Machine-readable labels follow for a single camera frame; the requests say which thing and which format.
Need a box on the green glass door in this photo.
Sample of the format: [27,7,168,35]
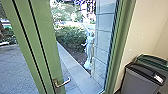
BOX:
[0,0,72,94]

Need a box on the grey bin black lid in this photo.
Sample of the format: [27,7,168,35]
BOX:
[120,62,167,94]

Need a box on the green lidded bin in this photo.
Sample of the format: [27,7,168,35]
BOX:
[134,53,168,80]

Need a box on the dark green shrub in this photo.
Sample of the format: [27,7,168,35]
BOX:
[54,24,88,52]

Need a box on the grey stone block pillar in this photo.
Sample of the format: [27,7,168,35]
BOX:
[91,0,118,90]

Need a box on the silver door handle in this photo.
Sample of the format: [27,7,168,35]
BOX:
[52,76,72,90]

